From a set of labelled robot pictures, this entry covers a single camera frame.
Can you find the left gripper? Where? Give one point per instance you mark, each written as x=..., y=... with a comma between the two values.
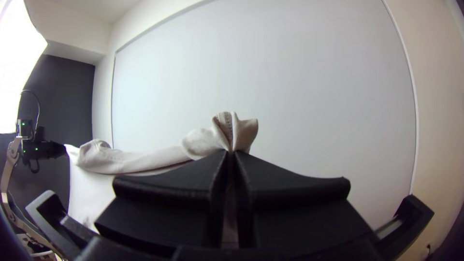
x=52, y=149

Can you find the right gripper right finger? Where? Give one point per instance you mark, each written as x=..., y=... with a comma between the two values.
x=297, y=210

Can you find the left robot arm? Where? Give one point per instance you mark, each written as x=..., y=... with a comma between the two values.
x=11, y=159

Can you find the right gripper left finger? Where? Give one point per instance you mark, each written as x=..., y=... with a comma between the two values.
x=163, y=203

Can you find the light grey t-shirt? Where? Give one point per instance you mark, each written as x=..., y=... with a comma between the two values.
x=119, y=159

